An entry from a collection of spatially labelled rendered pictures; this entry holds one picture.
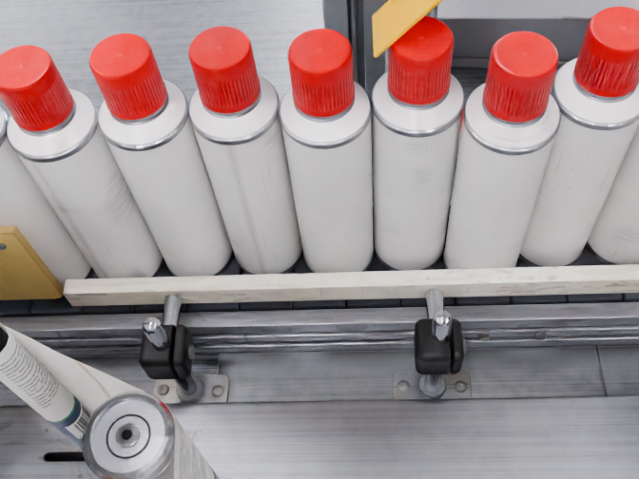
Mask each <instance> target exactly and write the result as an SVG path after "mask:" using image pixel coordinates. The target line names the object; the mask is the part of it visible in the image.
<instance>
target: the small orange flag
mask: <svg viewBox="0 0 639 479"><path fill-rule="evenodd" d="M441 1H442V0H389V1H388V2H387V3H386V4H384V5H383V6H382V7H381V8H380V9H379V10H378V11H377V12H376V13H375V14H374V15H373V16H372V20H373V44H374V57H376V58H377V57H378V56H379V55H380V54H381V53H382V52H383V51H384V50H386V49H387V48H388V47H389V46H391V45H392V44H393V43H394V42H395V41H396V40H397V39H398V38H400V37H401V36H402V35H403V34H404V33H405V32H406V31H408V30H409V29H410V28H411V27H412V26H414V25H415V24H416V23H417V22H418V21H419V20H420V19H422V18H423V17H424V16H425V15H426V14H427V13H428V12H430V11H431V10H432V9H433V8H434V7H436V6H437V5H438V4H439V3H440V2H441Z"/></svg>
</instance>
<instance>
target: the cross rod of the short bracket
mask: <svg viewBox="0 0 639 479"><path fill-rule="evenodd" d="M425 299H426V313H427V318H433V317H434V314H435V313H436V312H438V311H441V310H443V311H445V310H444V298H443V292H442V291H441V290H440V289H437V288H433V289H429V290H428V291H426V293H425Z"/></svg>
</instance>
